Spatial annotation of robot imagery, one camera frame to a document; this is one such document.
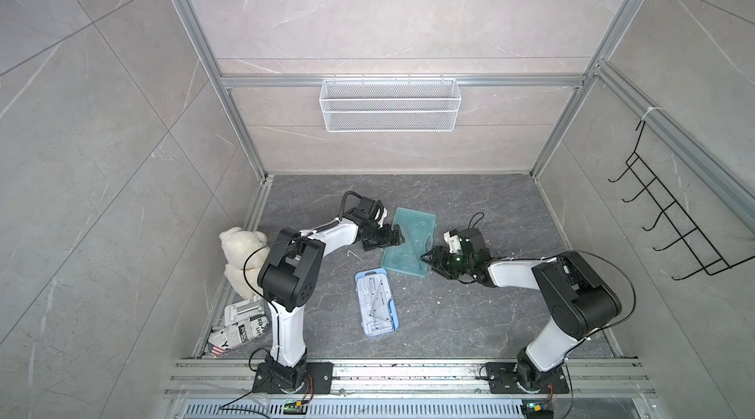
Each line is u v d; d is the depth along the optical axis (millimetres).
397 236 873
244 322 798
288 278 513
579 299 472
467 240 749
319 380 734
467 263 762
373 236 834
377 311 837
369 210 798
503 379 729
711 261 578
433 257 856
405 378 746
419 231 1020
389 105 1009
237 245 753
